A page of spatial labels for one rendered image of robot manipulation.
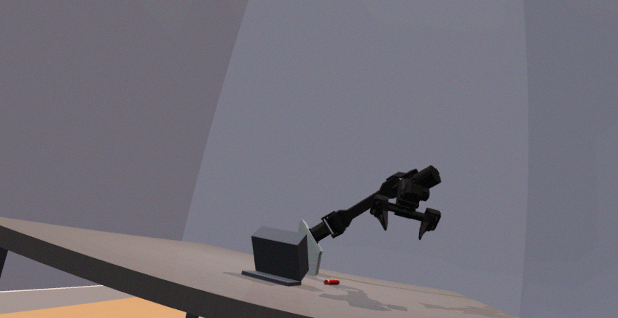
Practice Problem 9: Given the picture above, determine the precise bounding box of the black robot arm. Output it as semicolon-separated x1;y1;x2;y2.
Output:
308;165;441;244

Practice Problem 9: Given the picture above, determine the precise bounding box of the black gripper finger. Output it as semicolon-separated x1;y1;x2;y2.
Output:
418;213;437;240
375;201;389;230

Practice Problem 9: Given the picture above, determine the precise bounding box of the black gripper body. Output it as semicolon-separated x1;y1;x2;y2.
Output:
370;188;441;231

